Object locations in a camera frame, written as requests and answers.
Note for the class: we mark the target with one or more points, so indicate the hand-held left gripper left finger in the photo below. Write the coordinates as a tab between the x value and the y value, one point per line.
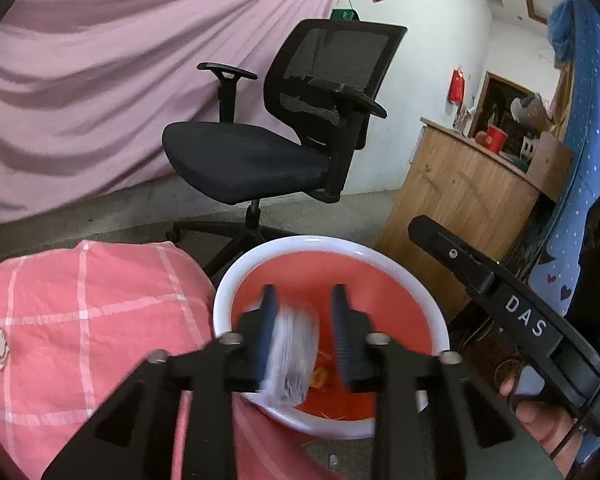
267	345

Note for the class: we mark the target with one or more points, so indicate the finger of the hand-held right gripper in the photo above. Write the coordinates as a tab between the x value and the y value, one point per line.
450	252

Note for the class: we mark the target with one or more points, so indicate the green tag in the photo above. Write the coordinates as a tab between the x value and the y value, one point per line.
344	14

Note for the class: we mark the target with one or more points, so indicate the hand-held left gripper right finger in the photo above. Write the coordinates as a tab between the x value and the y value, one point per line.
341	345

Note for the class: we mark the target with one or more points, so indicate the red basin with white rim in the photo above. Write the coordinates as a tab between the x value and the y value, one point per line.
400	300

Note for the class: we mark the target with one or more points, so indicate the orange wrapper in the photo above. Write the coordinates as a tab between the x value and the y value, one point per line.
321	375

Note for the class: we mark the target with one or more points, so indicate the red cup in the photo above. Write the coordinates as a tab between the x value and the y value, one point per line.
496	139

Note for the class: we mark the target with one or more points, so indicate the wooden cabinet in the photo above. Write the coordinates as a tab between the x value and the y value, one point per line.
460	210

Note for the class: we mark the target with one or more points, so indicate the dark framed picture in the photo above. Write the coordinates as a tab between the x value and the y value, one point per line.
500	105

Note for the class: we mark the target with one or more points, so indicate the blue dotted cloth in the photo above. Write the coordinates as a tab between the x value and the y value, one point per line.
587	110

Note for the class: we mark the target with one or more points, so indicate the pink checkered tablecloth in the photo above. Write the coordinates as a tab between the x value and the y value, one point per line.
80	340

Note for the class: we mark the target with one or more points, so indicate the black mesh office chair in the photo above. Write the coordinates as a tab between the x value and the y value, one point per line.
260	160

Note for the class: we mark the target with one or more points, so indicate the red wall packet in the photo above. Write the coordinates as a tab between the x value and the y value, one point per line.
457	85

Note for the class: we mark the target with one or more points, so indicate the pink hanging cloth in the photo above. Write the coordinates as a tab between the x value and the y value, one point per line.
105	85

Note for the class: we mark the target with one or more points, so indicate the person's right hand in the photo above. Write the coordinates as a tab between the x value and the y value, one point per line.
550	427

